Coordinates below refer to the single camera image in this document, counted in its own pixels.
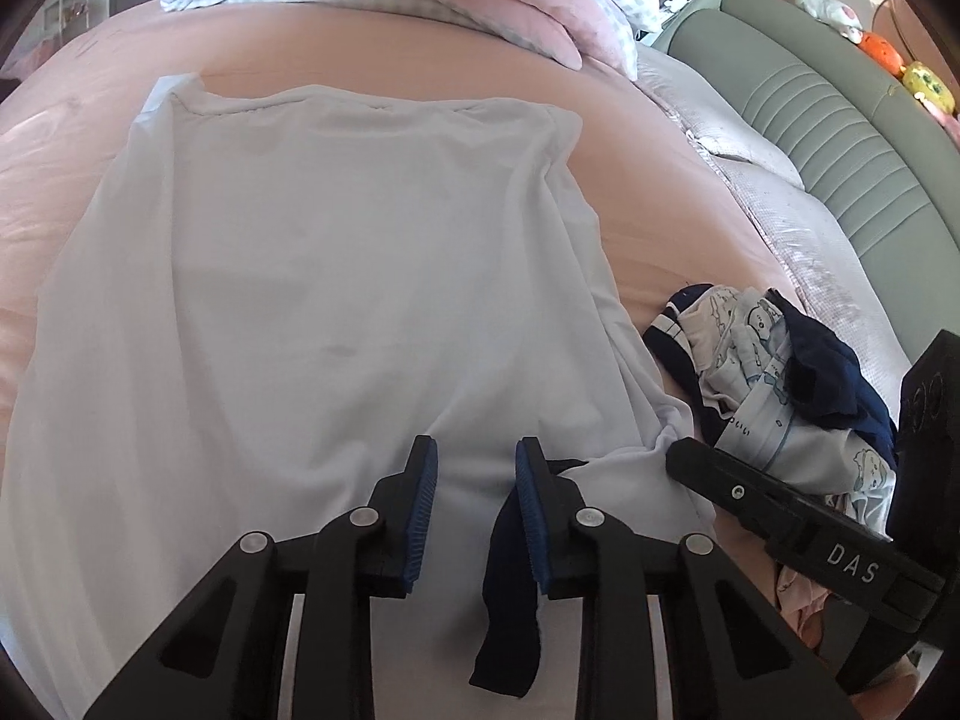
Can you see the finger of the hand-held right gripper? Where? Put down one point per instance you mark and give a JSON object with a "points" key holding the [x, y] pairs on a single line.
{"points": [[787, 532]]}

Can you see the orange plush toy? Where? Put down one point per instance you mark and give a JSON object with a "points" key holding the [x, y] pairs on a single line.
{"points": [[881, 52]]}

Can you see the pink pillow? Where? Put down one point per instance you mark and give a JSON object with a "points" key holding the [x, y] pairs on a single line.
{"points": [[712, 112], [825, 270]]}

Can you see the white pink plush toy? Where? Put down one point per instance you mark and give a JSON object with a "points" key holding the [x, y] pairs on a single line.
{"points": [[825, 7]]}

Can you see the cartoon printed pajamas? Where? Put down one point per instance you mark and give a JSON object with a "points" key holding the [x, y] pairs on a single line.
{"points": [[750, 360]]}

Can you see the yellow plush toy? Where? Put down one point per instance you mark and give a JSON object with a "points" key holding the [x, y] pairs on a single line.
{"points": [[928, 86]]}

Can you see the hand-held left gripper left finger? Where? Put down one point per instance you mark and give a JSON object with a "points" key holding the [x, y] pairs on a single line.
{"points": [[420, 517]]}

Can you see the navy garment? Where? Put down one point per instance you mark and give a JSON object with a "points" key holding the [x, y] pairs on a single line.
{"points": [[817, 367]]}

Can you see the white navy-trimmed t-shirt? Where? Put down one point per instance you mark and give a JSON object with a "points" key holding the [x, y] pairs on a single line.
{"points": [[300, 315]]}

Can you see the grey padded headboard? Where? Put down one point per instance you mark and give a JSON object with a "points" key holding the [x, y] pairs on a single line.
{"points": [[825, 90]]}

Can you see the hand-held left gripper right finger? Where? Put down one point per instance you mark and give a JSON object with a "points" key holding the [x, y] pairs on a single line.
{"points": [[532, 517]]}

